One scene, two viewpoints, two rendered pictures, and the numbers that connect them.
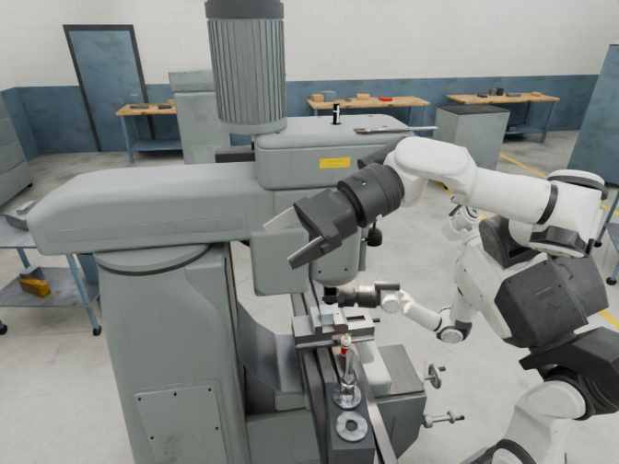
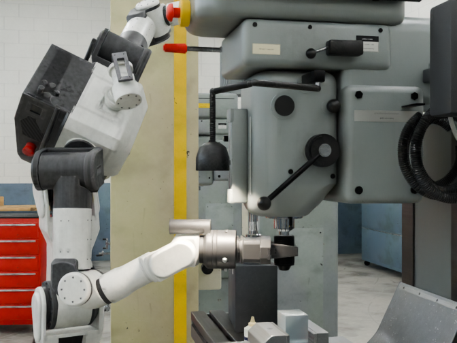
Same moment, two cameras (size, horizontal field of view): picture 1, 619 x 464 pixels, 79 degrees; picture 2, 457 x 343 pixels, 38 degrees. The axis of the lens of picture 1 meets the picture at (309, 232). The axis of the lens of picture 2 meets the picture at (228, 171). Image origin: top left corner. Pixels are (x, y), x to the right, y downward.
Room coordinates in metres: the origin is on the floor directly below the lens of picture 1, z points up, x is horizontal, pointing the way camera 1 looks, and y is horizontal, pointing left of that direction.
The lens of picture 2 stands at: (2.66, -0.28, 1.42)
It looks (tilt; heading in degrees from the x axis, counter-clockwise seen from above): 0 degrees down; 177
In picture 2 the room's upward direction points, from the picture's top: straight up
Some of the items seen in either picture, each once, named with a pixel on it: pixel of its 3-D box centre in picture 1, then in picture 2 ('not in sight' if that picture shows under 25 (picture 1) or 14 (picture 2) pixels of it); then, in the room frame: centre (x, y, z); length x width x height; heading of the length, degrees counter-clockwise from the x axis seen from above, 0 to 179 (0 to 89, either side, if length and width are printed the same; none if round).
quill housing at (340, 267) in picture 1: (331, 241); (285, 145); (1.16, -0.08, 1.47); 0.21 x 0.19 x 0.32; 9
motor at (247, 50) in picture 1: (249, 67); not in sight; (1.12, 0.17, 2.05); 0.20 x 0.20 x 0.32
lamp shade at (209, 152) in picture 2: (373, 235); (212, 156); (1.25, -0.25, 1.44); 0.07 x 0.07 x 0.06
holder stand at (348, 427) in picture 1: (347, 430); (251, 289); (0.71, -0.12, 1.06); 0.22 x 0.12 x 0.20; 2
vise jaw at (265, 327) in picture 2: (338, 317); (268, 337); (1.23, -0.13, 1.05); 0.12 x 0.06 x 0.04; 10
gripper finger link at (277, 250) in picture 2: not in sight; (283, 251); (1.19, -0.08, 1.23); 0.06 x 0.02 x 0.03; 84
